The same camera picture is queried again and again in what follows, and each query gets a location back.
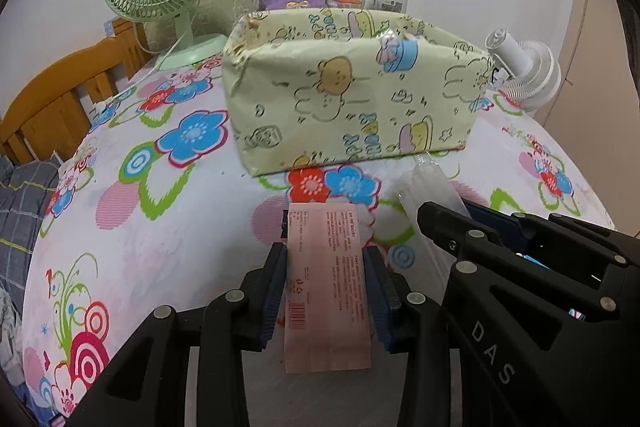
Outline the floral tablecloth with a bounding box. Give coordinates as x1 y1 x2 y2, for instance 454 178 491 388
22 58 612 415

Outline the yellow cartoon fabric storage box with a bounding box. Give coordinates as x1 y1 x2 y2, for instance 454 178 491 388
221 8 494 176

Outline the white fan power cable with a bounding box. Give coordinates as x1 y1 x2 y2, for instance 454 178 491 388
89 20 181 118

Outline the cotton swab jar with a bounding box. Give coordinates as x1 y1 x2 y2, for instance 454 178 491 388
326 0 361 9

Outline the white standing fan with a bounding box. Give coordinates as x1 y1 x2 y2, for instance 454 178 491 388
485 28 562 113

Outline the pink paper packet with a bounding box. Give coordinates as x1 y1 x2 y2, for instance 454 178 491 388
284 202 371 374

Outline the grey plaid pillow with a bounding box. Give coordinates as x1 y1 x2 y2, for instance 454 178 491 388
0 155 58 313

